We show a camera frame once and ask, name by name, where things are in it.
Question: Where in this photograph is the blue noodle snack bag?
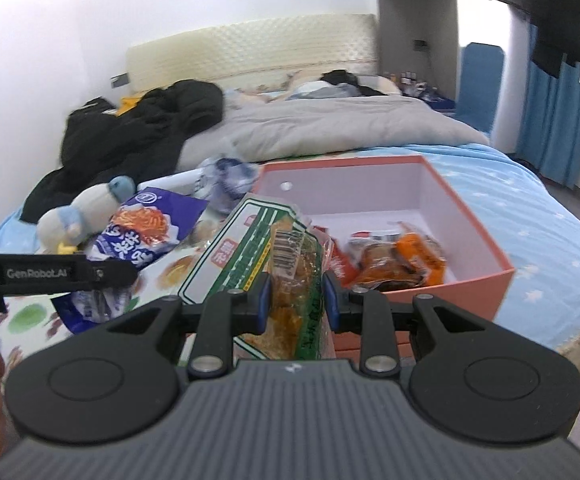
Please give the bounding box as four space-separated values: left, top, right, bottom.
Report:
51 188 208 334

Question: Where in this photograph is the pink cardboard box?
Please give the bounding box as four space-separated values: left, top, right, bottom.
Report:
248 155 517 361

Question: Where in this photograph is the grey blanket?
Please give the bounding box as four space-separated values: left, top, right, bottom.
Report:
176 94 490 171

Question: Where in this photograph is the white tube bottle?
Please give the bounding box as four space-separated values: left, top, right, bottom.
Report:
137 168 203 195

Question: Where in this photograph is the orange snack packet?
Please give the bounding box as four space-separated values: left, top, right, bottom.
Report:
395 222 446 286

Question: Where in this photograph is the spicy strips clear snack pack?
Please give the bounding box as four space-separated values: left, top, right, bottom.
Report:
345 232 424 292

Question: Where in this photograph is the cream quilted headboard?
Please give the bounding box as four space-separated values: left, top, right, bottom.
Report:
126 14 378 92

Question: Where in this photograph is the green white snack bag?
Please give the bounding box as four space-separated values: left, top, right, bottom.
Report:
178 194 336 360

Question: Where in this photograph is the blue curtain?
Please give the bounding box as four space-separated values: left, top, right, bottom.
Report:
514 24 580 189

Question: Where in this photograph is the black puffer jacket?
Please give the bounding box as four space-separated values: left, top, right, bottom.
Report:
20 79 224 224

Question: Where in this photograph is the blue star bedsheet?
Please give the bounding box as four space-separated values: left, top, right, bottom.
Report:
0 144 580 370

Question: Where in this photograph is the blue chair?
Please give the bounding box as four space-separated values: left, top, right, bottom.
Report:
455 42 505 136

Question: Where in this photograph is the penguin plush toy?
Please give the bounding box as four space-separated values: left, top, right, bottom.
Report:
36 176 136 254

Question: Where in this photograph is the blue white plastic bag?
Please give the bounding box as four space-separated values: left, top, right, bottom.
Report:
192 148 260 217

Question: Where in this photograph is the grey bedside shelf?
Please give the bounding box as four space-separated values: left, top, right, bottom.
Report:
378 0 459 99

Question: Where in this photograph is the red snack bag white text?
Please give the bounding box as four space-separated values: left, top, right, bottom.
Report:
313 226 358 285

